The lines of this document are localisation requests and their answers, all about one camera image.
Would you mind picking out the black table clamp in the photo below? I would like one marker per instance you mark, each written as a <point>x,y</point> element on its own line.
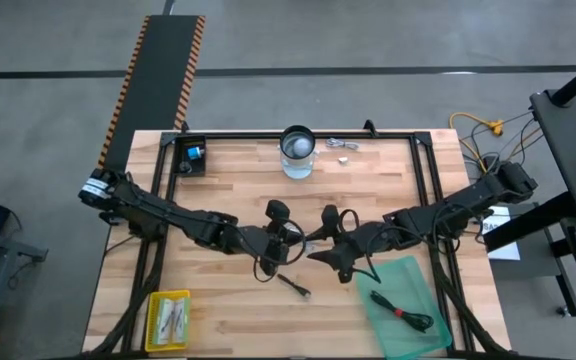
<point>184,127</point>
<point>370,128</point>

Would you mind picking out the black desk leg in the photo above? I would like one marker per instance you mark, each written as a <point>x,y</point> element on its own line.
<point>533,225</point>

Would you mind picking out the white paper sheet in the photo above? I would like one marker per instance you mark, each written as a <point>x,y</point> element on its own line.
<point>505,250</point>

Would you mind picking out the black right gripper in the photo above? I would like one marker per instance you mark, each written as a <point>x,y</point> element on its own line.
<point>358,242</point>

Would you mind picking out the black aluminium table frame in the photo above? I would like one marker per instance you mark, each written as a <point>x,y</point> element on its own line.
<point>248,135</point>

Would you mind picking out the blue cylinder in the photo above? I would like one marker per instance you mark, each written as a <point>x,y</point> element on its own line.
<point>196,152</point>

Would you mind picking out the black storage tray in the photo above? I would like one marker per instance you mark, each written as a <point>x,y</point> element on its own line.
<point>180,150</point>

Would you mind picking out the black power brick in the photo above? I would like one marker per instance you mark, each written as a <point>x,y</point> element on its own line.
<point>490,161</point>

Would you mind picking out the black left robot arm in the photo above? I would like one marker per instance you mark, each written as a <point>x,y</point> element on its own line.
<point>168,217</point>

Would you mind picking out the yellow plastic bin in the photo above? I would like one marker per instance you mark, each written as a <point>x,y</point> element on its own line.
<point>151,320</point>

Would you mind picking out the teal plastic bin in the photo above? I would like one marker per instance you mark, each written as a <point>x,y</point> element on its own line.
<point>408,270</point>

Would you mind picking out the small white cube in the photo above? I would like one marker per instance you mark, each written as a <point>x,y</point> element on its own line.
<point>343,160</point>

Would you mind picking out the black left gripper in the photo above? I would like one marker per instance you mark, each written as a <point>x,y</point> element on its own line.
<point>263,242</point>

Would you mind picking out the white and green box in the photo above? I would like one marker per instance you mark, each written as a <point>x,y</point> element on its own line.
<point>181,320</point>
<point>164,320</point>

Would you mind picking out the grey desk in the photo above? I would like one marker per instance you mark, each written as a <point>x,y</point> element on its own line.
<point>568,150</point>

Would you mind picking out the black mat with hazard stripes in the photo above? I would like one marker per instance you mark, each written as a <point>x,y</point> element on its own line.
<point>158,75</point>

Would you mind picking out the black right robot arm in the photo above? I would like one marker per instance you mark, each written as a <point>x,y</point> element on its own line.
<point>468,200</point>

